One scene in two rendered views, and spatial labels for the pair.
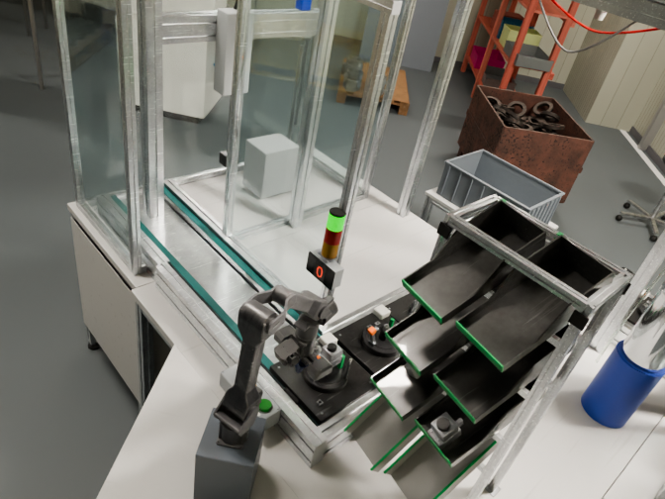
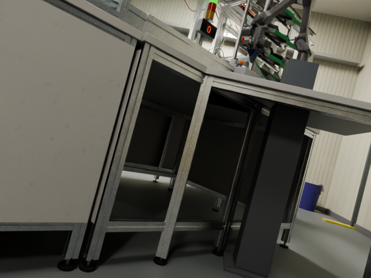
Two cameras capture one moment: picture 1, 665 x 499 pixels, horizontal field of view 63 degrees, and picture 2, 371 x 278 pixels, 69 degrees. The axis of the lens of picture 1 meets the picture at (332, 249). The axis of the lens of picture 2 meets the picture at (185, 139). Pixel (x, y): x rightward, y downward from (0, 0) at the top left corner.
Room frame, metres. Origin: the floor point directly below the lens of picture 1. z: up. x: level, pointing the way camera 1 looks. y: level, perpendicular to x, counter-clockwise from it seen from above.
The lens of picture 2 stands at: (1.06, 1.57, 0.52)
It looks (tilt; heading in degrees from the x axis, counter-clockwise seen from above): 1 degrees up; 278
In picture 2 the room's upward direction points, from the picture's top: 15 degrees clockwise
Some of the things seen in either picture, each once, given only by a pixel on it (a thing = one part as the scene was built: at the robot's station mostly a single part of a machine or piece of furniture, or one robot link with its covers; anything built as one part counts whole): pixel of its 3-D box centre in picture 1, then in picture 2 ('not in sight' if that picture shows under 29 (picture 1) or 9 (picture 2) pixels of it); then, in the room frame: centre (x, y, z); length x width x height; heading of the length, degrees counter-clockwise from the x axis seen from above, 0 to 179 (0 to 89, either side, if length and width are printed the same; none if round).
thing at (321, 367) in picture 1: (304, 343); (256, 43); (1.03, 0.02, 1.18); 0.19 x 0.06 x 0.08; 49
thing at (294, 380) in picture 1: (324, 376); not in sight; (1.12, -0.06, 0.96); 0.24 x 0.24 x 0.02; 49
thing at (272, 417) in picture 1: (248, 396); (250, 79); (1.02, 0.15, 0.93); 0.21 x 0.07 x 0.06; 49
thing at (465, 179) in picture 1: (498, 192); not in sight; (3.08, -0.93, 0.73); 0.62 x 0.42 x 0.23; 49
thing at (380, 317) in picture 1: (384, 333); not in sight; (1.32, -0.23, 1.01); 0.24 x 0.24 x 0.13; 49
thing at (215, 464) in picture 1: (230, 458); (295, 84); (0.79, 0.14, 0.96); 0.14 x 0.14 x 0.20; 0
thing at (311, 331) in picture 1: (308, 323); (259, 31); (1.03, 0.02, 1.25); 0.09 x 0.06 x 0.07; 153
